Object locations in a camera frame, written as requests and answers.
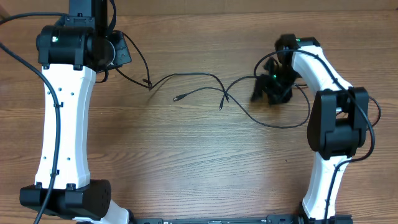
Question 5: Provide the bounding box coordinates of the thick black cable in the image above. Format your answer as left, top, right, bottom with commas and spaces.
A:
172, 75, 312, 129

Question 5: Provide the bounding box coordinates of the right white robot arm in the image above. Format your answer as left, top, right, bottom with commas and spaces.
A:
251, 34, 373, 223

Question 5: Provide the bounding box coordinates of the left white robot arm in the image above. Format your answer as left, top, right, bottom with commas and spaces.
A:
19, 1, 134, 223

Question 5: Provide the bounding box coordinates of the cardboard wall panel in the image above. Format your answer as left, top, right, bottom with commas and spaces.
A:
1, 0, 397, 19

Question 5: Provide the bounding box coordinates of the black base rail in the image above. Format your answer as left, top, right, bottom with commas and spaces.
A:
133, 213, 354, 224

